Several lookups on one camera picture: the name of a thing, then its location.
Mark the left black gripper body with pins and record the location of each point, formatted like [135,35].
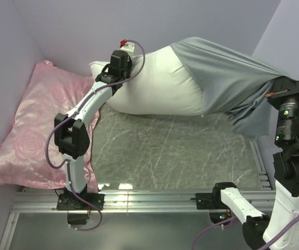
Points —
[126,73]

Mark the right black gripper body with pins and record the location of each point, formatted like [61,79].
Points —
[292,106]

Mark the white pillow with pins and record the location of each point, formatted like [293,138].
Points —
[161,85]

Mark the grey pillowcase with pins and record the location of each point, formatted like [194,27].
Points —
[232,83]

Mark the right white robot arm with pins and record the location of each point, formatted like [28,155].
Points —
[280,229]

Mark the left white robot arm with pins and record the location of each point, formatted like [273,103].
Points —
[71,136]

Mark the pink rose satin pillow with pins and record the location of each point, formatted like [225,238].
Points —
[22,154]

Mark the right controller board with leds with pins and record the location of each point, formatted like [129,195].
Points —
[217,217]

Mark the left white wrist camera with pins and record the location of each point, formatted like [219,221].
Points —
[128,47]

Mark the aluminium right side rail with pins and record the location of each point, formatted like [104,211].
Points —
[262,174]

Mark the aluminium rail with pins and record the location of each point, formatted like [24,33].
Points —
[128,201]
[262,174]

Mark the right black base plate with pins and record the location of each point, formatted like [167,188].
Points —
[206,201]

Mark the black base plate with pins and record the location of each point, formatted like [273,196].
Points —
[206,201]
[68,202]

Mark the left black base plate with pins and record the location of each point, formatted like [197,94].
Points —
[68,202]

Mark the aluminium front rail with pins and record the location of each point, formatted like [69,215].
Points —
[128,201]

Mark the black box under rail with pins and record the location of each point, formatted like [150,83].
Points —
[77,219]

